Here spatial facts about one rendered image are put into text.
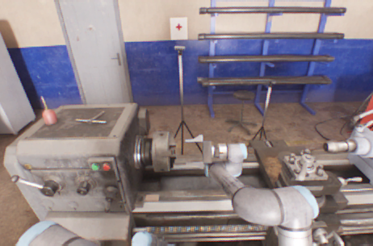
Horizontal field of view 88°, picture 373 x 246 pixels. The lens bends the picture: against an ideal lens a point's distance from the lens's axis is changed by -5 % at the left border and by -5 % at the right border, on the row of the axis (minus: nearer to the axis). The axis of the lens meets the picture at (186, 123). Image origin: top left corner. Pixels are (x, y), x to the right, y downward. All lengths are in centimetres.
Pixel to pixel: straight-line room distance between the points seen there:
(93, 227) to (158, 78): 335
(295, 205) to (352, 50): 467
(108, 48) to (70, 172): 335
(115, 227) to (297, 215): 97
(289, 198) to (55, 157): 104
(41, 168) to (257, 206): 105
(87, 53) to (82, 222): 353
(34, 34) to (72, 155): 400
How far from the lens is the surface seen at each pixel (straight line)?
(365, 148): 168
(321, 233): 132
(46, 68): 504
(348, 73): 541
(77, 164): 115
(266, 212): 74
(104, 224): 137
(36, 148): 124
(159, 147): 119
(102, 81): 453
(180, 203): 132
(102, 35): 428
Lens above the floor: 189
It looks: 30 degrees down
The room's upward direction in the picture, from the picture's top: 2 degrees counter-clockwise
